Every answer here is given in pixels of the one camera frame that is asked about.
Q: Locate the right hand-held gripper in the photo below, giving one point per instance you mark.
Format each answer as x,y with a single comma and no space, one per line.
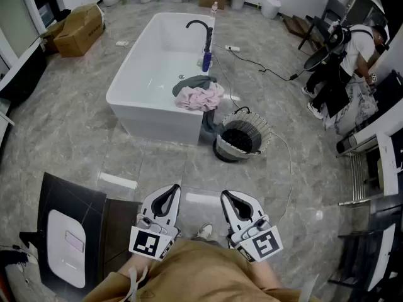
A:
263,244

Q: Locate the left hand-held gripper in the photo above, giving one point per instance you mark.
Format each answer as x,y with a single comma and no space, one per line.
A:
145,242

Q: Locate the white woven laundry basket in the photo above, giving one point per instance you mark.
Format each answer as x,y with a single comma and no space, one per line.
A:
226,151

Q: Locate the pink cloth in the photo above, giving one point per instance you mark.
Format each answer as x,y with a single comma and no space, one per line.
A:
198,97

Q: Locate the grey cloth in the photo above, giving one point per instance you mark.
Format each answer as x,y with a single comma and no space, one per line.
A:
195,82

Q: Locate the person's left forearm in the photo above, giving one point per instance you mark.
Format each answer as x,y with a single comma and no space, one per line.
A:
135,264

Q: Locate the person's right forearm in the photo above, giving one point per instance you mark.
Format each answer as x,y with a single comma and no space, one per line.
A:
270,274

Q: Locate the person's white shoe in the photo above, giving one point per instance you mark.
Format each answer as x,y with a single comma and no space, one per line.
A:
204,231

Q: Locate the person's grey trouser leg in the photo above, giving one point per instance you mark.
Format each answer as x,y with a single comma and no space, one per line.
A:
204,242

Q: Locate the wooden board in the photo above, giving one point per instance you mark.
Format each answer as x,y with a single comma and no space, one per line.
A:
118,231

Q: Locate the person's tan shirt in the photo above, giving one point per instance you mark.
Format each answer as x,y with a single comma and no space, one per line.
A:
204,272

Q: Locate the black panel with white pad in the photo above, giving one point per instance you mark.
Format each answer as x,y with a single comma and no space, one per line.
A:
69,197

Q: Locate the white rectangular basin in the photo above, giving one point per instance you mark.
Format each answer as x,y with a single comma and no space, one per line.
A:
63,269

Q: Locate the black cylinder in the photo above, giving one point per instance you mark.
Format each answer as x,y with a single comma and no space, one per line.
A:
346,145

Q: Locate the blue shampoo bottle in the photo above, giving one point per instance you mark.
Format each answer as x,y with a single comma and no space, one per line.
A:
207,61

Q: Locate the white panel board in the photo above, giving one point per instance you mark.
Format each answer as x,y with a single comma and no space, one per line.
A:
390,175

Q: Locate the marble pattern vanity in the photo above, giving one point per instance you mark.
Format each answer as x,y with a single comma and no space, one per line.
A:
359,105

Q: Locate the white power strip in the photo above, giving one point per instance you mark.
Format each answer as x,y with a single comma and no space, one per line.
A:
122,43
233,48

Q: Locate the white bathtub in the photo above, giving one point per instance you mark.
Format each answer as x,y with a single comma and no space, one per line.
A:
157,42

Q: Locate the black oval basin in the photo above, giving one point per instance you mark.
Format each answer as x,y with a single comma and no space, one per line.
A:
316,61

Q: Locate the black curved faucet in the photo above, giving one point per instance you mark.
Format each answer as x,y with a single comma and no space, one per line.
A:
208,39

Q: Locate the black cabinet white top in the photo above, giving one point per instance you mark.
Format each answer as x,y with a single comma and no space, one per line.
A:
25,74

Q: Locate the black cabinet panel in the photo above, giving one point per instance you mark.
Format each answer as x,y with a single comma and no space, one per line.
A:
390,90

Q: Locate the large open cardboard box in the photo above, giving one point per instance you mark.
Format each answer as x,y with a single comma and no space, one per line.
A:
78,33

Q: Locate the brown wooden steps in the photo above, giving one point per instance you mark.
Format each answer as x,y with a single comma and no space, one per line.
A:
297,25

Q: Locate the clear plastic water bottle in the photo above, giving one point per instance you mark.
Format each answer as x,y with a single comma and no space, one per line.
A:
214,11

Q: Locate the low cardboard box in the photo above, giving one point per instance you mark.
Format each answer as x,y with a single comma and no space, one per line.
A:
52,31

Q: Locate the dark grey chair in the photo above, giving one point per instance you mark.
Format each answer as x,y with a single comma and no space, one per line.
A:
333,9

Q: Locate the window with dark glass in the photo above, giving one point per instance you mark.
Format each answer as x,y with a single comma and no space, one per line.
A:
47,11

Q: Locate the chrome towel rail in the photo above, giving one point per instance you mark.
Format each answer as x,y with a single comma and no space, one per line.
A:
357,168

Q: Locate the black frame white table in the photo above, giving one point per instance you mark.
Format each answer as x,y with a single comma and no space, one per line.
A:
382,256

